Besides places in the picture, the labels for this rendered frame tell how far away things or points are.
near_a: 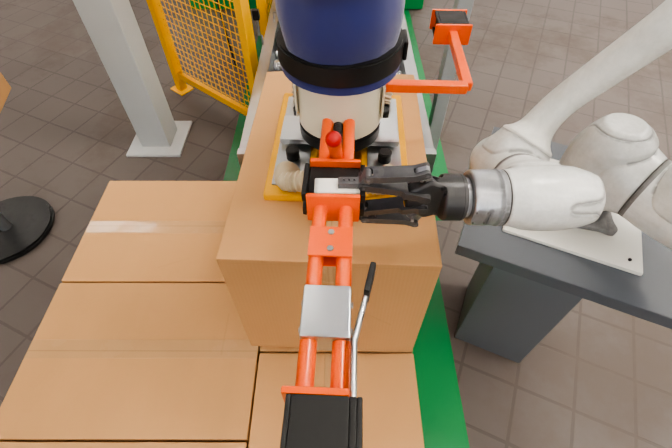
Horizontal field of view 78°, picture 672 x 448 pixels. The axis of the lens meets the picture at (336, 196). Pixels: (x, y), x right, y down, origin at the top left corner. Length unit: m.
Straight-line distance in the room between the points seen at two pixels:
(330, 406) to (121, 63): 2.00
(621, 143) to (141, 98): 2.03
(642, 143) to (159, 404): 1.23
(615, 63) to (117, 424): 1.23
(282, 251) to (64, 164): 2.09
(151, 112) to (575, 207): 2.08
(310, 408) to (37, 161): 2.50
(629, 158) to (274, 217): 0.75
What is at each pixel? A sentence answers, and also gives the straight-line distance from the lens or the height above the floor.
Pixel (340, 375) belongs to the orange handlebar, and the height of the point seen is 1.13.
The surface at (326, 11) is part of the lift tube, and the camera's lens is 0.66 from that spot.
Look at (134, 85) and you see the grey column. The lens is 2.32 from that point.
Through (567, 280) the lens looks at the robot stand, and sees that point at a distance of 1.13.
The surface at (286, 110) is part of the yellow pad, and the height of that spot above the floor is 1.00.
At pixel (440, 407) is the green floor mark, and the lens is 1.70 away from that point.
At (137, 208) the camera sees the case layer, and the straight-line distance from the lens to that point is 1.52.
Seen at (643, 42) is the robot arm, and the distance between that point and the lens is 0.78.
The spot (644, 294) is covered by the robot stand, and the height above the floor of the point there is 0.75.
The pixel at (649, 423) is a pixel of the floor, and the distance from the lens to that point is 1.98.
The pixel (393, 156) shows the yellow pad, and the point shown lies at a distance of 0.88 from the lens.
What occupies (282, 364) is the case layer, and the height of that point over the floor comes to 0.54.
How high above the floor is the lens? 1.61
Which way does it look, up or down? 49 degrees down
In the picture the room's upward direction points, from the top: straight up
